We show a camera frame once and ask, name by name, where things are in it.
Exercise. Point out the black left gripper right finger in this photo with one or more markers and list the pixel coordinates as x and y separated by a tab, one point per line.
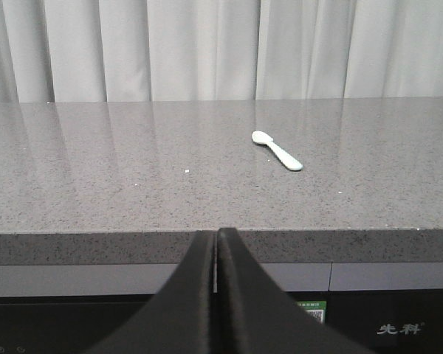
257	316

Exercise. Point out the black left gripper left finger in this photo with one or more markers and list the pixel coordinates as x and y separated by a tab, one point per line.
178	318

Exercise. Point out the pale green plastic spoon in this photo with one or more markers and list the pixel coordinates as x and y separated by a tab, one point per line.
289	162

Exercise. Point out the green energy label sticker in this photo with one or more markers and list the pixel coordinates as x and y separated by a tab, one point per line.
316	309

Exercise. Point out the black built-in dishwasher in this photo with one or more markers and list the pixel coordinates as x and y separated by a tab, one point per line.
92	324

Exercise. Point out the black disinfection cabinet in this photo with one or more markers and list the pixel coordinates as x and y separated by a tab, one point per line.
389	321

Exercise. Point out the white curtain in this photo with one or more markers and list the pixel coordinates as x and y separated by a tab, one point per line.
124	51

